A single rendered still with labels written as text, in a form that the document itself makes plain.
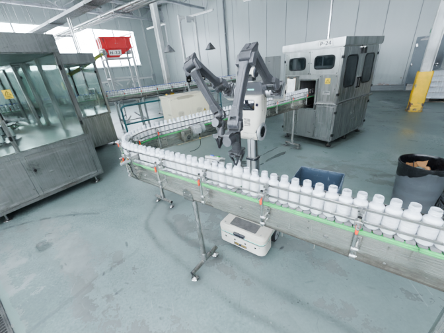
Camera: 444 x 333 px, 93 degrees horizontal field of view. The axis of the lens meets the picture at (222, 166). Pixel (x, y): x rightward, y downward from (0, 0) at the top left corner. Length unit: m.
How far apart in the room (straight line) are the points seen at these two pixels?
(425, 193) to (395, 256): 1.84
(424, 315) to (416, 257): 1.14
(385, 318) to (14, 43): 4.80
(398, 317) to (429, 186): 1.35
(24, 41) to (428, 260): 4.40
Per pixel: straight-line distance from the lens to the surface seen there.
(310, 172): 1.81
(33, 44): 4.12
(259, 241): 2.09
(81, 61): 6.37
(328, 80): 4.73
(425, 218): 1.16
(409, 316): 2.28
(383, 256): 1.25
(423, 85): 8.52
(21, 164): 4.08
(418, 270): 1.28
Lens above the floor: 1.73
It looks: 25 degrees down
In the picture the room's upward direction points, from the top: 6 degrees counter-clockwise
